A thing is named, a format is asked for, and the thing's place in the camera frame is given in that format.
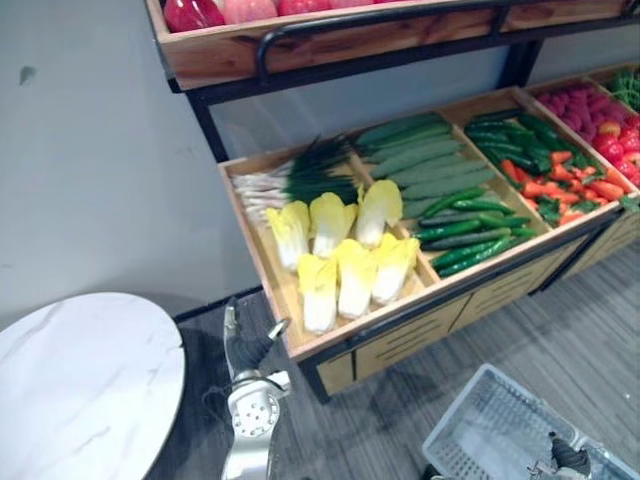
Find yellow napa cabbage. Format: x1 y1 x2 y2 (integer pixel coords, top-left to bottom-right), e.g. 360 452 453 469
371 233 422 308
296 252 339 336
308 191 359 259
334 238 379 321
354 179 404 250
264 200 312 273

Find grey plastic shopping basket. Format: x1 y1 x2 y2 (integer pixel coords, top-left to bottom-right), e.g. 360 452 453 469
422 362 640 480

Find red apple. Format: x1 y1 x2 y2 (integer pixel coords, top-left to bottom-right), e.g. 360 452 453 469
276 0 332 17

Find wooden produce stand black frame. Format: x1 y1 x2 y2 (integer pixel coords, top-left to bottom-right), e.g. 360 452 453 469
144 0 640 404

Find pale green loofah gourd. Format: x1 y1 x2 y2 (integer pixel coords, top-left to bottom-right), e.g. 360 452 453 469
401 181 482 202
394 167 497 190
402 197 442 219
372 153 489 180
357 124 454 153
355 114 442 146
367 139 465 165

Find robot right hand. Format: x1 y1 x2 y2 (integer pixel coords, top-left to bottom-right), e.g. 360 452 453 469
527 429 594 480

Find green onion bunch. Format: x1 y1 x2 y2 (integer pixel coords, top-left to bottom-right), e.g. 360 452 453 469
230 133 362 224

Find dark green cucumber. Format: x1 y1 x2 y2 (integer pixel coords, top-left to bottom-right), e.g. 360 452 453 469
438 251 502 279
413 219 484 243
430 236 512 269
417 212 482 229
477 212 532 229
419 187 487 219
516 113 562 147
422 227 512 252
479 142 537 172
466 128 512 145
464 110 522 127
452 199 517 217

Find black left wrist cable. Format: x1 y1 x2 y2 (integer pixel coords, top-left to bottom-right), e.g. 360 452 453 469
201 385 234 417

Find pink apple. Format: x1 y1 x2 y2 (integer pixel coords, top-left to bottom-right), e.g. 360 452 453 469
222 0 279 26

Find round white marble table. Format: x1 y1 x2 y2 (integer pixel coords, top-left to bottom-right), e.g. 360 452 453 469
0 291 187 480

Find red bell pepper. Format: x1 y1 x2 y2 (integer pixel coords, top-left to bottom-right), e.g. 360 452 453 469
163 0 227 33

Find green leafy herb bunch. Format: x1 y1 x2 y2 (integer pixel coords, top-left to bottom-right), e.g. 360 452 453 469
606 68 640 113

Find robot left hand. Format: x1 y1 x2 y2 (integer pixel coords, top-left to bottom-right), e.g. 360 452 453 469
222 298 290 374

